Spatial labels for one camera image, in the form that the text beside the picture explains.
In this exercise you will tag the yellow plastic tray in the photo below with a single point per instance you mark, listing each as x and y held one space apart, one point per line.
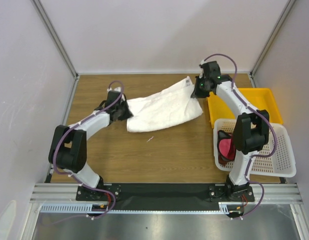
262 98

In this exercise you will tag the white towel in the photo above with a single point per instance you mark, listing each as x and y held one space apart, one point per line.
165 109

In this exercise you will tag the aluminium frame post right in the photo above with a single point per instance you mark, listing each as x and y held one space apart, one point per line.
274 33

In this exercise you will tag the grey cloth in basket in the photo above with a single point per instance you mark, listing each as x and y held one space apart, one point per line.
222 135

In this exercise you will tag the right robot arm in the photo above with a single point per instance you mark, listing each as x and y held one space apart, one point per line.
251 131

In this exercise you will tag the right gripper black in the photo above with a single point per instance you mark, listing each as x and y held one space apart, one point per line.
199 89

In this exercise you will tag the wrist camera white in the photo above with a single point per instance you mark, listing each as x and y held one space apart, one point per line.
114 93
201 68

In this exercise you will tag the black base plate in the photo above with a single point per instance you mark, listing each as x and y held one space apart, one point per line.
174 196

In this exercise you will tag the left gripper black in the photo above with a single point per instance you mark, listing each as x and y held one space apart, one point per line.
128 114

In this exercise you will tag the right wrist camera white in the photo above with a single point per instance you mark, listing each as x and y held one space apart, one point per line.
201 68

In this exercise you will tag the brown cloth in basket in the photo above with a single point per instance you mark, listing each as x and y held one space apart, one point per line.
224 161

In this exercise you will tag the aluminium front rail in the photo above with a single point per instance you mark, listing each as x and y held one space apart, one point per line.
274 193

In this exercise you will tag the aluminium frame post left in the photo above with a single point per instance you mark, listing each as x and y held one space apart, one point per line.
43 15

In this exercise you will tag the aluminium frame post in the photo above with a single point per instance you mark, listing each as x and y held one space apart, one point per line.
274 33
43 15

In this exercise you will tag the pink cloth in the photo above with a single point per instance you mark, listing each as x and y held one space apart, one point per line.
226 149

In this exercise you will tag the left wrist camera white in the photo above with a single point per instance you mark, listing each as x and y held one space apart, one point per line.
114 93

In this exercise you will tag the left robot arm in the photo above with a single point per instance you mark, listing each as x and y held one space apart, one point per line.
68 150

